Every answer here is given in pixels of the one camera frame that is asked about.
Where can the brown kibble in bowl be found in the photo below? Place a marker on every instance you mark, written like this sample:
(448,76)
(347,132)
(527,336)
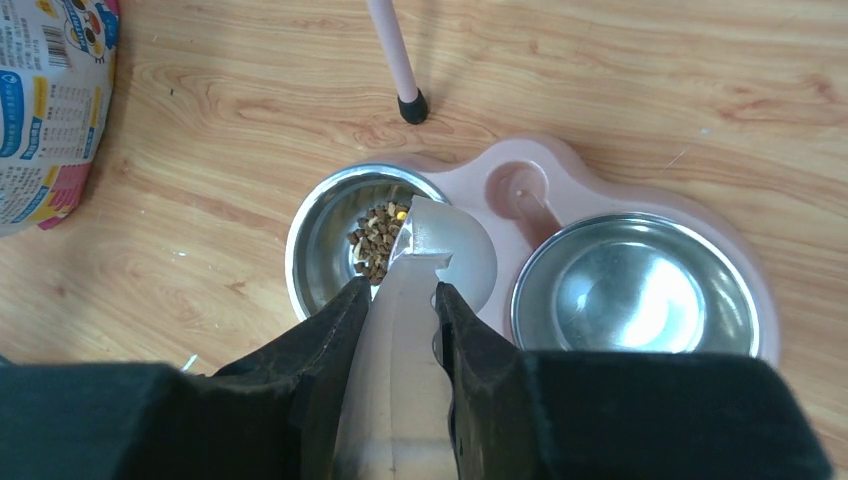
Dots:
(374,237)

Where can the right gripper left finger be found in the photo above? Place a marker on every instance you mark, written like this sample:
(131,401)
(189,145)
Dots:
(272,414)

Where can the clear plastic scoop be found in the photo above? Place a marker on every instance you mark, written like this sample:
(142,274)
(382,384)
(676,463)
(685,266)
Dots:
(395,414)

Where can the pink double bowl feeder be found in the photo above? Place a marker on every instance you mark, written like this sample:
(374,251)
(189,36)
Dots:
(524,189)

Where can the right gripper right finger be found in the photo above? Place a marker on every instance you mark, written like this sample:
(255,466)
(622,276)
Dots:
(519,414)

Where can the pink music stand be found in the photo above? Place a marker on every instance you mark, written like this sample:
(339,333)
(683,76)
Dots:
(412,104)

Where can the pet food bag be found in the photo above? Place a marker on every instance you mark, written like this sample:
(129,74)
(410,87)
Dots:
(58,62)

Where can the steel bowl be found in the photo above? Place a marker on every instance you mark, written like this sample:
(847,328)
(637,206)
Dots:
(633,283)
(319,258)

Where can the left steel bowl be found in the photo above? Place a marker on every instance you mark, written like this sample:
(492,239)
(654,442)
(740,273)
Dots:
(319,258)

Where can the right steel bowl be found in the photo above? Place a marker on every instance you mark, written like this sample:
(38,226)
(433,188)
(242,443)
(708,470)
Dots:
(633,283)

